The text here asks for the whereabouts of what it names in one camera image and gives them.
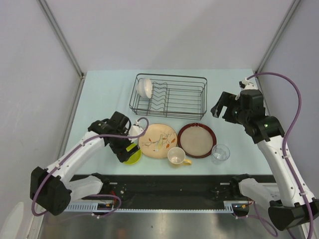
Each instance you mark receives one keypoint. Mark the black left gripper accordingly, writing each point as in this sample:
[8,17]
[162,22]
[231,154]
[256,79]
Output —
[122,155]

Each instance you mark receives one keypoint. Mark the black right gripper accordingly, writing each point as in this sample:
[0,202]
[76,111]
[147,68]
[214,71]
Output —
[226,99]

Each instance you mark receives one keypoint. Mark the yellow green bowl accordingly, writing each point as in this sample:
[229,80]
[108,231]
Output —
[135,157]

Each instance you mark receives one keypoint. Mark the dark wire dish rack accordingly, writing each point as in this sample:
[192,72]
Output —
[172,96]

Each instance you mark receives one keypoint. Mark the white bowl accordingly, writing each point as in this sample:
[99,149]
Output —
[145,88]

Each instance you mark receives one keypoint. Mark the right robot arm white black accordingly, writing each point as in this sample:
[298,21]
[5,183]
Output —
[295,205]

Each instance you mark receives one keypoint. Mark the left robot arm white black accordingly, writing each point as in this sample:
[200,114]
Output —
[67,165]

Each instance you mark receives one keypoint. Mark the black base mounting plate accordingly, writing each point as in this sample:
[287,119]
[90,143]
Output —
[134,185]

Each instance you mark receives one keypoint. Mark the beige bird pattern plate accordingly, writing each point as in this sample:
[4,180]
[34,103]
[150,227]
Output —
[158,140]

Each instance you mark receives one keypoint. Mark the red rimmed round plate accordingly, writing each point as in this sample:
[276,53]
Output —
[197,140]

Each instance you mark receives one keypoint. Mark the clear plastic cup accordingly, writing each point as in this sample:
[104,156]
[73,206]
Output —
[220,153]

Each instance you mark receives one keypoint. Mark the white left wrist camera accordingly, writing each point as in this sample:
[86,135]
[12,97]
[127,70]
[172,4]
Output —
[136,129]

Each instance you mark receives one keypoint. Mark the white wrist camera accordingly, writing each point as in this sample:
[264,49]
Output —
[245,84]
[136,129]

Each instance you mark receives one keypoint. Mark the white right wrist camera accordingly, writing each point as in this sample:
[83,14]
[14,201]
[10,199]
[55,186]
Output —
[245,84]

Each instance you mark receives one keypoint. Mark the aluminium front rail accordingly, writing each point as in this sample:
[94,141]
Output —
[274,191]

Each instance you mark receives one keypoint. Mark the beige mug yellow handle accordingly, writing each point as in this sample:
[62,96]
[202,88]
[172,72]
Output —
[177,157]

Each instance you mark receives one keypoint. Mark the white slotted cable duct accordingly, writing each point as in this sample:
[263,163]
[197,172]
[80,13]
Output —
[161,205]

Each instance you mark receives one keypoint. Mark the right aluminium frame post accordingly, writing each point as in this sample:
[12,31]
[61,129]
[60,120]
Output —
[278,34]

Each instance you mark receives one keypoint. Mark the aluminium frame post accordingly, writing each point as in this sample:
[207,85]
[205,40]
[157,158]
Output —
[48,13]
[278,34]

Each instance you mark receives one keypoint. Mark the left aluminium frame post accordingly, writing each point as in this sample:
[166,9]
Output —
[48,13]

